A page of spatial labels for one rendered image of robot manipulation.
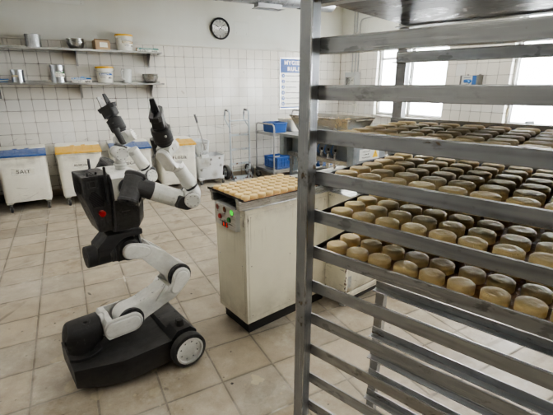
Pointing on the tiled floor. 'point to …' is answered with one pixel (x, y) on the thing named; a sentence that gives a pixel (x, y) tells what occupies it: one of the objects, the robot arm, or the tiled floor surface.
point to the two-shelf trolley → (273, 153)
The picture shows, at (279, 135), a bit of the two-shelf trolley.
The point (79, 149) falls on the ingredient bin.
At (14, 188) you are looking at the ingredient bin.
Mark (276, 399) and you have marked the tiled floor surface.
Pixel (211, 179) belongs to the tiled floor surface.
